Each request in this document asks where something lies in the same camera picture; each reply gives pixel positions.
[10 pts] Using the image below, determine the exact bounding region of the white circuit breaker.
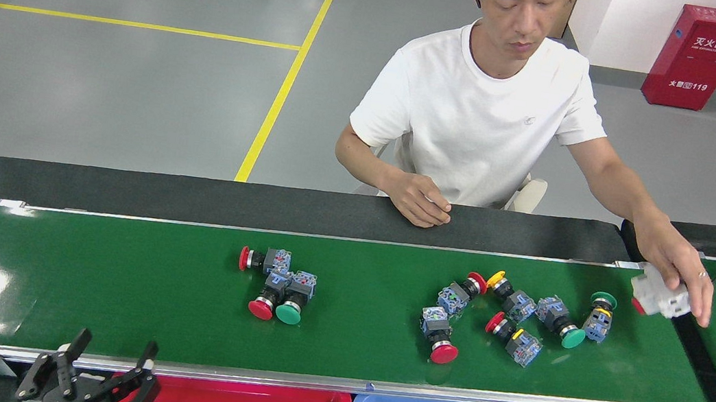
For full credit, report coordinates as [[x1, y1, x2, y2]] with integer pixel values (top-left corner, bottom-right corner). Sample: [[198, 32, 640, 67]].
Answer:
[[627, 260, 697, 322]]

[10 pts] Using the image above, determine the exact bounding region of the person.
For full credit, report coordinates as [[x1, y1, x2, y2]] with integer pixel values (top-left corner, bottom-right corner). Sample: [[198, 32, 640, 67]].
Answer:
[[318, 0, 716, 328]]

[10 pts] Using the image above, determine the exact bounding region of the red fire extinguisher box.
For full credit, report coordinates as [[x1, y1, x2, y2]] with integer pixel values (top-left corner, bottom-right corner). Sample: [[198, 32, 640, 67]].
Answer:
[[639, 0, 716, 114]]

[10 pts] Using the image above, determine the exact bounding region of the person's right hand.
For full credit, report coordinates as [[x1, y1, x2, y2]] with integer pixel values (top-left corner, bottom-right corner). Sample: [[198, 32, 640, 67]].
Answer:
[[383, 167, 457, 232]]

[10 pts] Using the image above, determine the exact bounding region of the person's left hand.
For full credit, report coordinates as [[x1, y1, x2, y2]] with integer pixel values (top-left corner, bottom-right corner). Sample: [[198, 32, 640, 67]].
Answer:
[[620, 210, 716, 328]]

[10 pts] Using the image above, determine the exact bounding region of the yellow banded push button switch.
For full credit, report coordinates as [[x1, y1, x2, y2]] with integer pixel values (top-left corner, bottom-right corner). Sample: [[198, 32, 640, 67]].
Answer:
[[481, 309, 547, 370]]

